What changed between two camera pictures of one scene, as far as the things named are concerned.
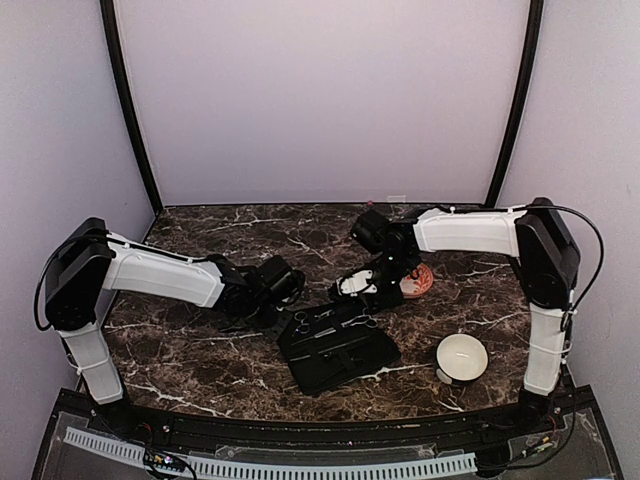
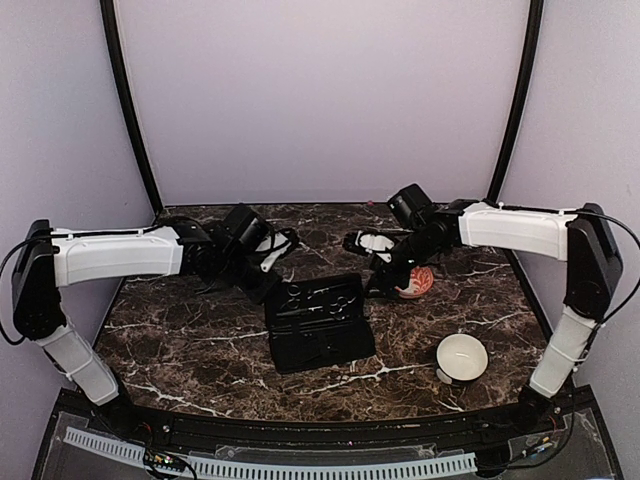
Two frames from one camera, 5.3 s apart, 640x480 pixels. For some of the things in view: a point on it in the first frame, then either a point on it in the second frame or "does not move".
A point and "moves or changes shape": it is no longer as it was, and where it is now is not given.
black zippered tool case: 325,346 moves or changes shape
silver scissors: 365,319 → 338,306
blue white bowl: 461,358 does not move
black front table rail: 119,421 does not move
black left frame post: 111,22 does not move
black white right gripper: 381,302 → 381,274
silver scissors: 305,327 → 294,294
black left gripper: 276,331 → 260,293
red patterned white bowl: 419,283 does not move
